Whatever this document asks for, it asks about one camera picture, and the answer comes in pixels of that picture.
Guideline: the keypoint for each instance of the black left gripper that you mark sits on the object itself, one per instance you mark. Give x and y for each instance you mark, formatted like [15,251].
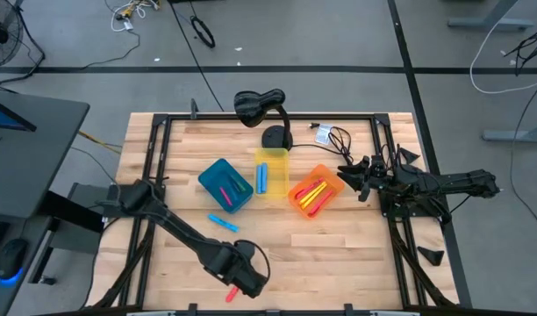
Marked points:
[248,281]

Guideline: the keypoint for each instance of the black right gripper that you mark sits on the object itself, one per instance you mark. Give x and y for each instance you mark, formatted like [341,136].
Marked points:
[378,175]

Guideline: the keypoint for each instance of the green marker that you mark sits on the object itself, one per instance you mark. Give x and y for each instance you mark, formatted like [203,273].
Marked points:
[239,184]

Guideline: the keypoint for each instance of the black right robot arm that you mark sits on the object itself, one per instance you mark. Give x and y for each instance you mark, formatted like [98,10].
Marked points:
[453,182]

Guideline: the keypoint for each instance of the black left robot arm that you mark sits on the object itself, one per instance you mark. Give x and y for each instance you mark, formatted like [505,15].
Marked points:
[181,230]

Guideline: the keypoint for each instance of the orange plastic bin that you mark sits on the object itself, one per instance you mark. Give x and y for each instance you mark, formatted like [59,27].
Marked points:
[330,180]

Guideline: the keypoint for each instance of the black table clamp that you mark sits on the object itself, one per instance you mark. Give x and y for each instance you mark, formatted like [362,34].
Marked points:
[194,109]
[348,307]
[192,307]

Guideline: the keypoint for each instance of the yellow plastic bin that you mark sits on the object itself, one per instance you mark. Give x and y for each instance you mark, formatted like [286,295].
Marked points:
[277,173]

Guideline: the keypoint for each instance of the blue plastic bin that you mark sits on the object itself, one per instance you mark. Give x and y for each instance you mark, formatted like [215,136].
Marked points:
[216,175]

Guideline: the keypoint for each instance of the black desk lamp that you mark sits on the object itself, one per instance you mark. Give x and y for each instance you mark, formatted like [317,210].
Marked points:
[255,107]

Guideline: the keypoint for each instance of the grey desk foot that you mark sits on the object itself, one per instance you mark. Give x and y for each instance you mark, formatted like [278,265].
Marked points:
[488,24]
[514,136]

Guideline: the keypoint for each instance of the dark side desk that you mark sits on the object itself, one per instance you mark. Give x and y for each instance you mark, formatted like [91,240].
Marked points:
[14,298]

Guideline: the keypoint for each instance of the black office desk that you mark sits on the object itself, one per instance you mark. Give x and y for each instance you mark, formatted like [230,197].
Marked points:
[40,167]

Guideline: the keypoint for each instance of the black computer mouse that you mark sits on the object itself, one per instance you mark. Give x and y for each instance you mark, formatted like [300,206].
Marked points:
[12,259]

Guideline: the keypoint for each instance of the computer monitor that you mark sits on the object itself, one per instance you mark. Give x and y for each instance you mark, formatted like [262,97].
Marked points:
[5,118]

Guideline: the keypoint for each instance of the black floor fan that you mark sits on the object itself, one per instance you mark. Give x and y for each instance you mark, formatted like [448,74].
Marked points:
[1,44]

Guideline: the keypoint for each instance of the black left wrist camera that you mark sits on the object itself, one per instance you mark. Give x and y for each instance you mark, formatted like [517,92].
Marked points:
[245,250]

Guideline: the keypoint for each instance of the black triangular bracket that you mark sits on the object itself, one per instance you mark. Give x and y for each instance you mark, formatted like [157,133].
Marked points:
[410,154]
[431,256]

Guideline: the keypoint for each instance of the black aluminium table frame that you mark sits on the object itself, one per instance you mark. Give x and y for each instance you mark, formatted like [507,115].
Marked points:
[321,117]

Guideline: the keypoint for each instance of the silver edge bracket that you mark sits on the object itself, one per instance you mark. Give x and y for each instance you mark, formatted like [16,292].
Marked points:
[150,313]
[393,313]

